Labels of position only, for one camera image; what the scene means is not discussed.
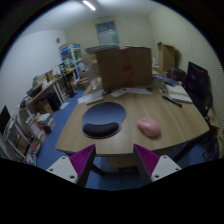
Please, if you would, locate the black computer monitor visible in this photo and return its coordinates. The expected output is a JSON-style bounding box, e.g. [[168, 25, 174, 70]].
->
[[185, 61, 210, 102]]

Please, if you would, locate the glass door cabinet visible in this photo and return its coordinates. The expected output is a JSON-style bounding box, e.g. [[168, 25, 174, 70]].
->
[[59, 43, 85, 81]]

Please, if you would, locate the wooden desk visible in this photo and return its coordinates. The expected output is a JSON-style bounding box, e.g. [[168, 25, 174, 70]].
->
[[54, 69, 211, 158]]

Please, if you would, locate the white shelf unit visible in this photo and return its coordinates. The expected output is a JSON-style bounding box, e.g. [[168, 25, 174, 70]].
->
[[3, 115, 46, 166]]

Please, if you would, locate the pink computer mouse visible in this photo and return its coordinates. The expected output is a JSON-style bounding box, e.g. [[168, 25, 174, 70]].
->
[[137, 117, 161, 138]]

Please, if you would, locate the side desk with clutter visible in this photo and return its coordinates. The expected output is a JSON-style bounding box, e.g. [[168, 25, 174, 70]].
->
[[19, 69, 75, 114]]

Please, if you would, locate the tall cardboard box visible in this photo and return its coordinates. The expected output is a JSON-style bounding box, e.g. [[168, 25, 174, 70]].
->
[[157, 42, 175, 71]]

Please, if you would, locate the ceiling light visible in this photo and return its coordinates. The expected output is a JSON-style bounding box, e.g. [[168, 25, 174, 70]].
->
[[82, 0, 96, 11]]

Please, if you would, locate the window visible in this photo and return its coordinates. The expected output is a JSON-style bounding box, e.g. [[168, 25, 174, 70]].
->
[[96, 21, 119, 45]]

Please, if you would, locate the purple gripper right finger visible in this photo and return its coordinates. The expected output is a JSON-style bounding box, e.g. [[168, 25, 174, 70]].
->
[[133, 144, 181, 182]]

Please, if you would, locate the white remote control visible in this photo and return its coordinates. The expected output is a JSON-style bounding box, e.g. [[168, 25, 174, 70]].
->
[[111, 88, 128, 99]]

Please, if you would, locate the black pen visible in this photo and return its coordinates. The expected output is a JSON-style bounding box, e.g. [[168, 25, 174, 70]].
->
[[162, 96, 182, 108]]

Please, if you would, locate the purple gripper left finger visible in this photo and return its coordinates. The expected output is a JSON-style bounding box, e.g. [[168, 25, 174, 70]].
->
[[47, 145, 96, 187]]

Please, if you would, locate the blue mouse pad wrist rest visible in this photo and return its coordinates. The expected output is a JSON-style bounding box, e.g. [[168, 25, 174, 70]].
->
[[82, 102, 126, 139]]

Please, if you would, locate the white keyboard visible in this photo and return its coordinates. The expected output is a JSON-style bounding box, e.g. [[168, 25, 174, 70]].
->
[[78, 89, 103, 104]]

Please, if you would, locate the large cardboard box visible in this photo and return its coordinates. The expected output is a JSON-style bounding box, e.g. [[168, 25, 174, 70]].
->
[[96, 47, 152, 90]]

